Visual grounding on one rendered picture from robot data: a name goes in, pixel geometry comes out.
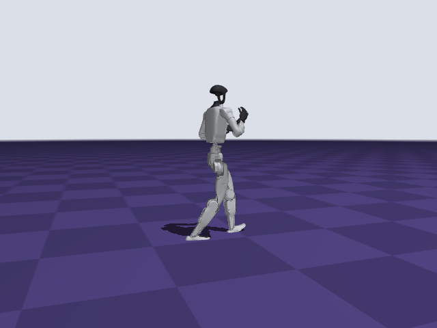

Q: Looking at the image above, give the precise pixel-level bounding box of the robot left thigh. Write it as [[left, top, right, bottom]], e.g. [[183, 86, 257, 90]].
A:
[[207, 161, 234, 200]]

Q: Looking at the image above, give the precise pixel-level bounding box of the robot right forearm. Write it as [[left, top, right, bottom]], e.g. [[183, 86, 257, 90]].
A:
[[238, 120, 244, 133]]

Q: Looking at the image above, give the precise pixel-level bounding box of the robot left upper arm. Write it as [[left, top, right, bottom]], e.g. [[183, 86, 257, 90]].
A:
[[199, 111, 206, 139]]

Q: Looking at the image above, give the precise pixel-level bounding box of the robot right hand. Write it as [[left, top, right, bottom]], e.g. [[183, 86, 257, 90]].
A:
[[237, 107, 248, 124]]

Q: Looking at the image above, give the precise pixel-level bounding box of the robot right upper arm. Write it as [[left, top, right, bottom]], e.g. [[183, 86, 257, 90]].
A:
[[219, 107, 243, 137]]

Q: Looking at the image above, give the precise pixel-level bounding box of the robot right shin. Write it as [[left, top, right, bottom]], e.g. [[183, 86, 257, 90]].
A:
[[191, 200, 220, 238]]

